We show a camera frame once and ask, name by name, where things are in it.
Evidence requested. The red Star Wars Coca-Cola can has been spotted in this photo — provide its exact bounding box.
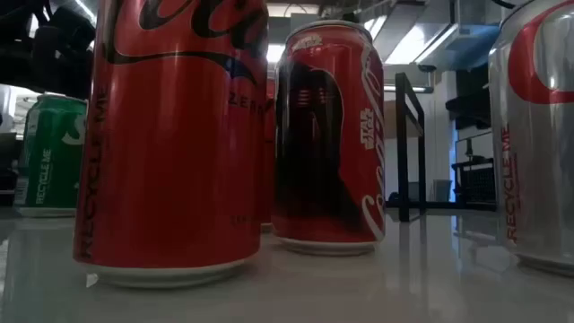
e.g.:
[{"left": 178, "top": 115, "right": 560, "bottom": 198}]
[{"left": 271, "top": 20, "right": 387, "bottom": 258}]

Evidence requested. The red Coke Zero can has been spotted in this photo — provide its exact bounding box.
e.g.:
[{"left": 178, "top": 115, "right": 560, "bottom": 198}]
[{"left": 73, "top": 0, "right": 270, "bottom": 288}]

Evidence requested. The green Sprite can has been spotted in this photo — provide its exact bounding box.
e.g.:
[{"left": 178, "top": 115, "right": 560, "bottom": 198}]
[{"left": 13, "top": 93, "right": 89, "bottom": 219}]

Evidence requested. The silver Diet Coke can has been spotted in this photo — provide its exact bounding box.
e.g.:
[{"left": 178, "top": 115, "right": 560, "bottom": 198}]
[{"left": 487, "top": 0, "right": 574, "bottom": 277}]

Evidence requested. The ceiling light panel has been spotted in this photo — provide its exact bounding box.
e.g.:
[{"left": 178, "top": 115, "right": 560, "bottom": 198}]
[{"left": 266, "top": 43, "right": 288, "bottom": 64}]

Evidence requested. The grey trash bin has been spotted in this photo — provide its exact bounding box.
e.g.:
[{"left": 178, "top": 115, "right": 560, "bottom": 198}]
[{"left": 432, "top": 179, "right": 453, "bottom": 203}]

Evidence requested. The black mesh cart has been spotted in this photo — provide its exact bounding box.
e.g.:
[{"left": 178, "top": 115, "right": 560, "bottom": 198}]
[{"left": 451, "top": 138, "right": 497, "bottom": 205}]

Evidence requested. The wooden shelf black metal frame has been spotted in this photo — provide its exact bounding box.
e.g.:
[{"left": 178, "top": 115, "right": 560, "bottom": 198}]
[{"left": 383, "top": 72, "right": 427, "bottom": 223}]

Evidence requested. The black metal table frame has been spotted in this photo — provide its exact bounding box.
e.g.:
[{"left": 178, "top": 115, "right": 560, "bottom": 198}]
[{"left": 385, "top": 196, "right": 499, "bottom": 213}]

